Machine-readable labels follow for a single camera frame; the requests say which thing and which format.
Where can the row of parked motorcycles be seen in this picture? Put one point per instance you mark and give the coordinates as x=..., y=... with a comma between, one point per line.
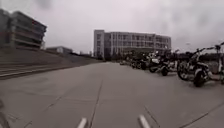
x=193, y=68

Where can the white building with many windows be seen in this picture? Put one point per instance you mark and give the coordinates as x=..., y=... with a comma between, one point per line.
x=130, y=42

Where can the grey concrete pavement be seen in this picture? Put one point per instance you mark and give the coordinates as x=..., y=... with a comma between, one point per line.
x=116, y=90

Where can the grey multi-storey building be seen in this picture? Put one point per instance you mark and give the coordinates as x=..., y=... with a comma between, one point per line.
x=23, y=31

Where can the low grey building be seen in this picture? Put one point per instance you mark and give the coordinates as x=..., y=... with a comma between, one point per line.
x=60, y=50

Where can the robot's own part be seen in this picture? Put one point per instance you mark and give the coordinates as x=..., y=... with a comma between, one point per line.
x=82, y=123
x=144, y=122

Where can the grey stepped embankment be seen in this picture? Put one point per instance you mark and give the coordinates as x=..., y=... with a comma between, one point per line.
x=30, y=61

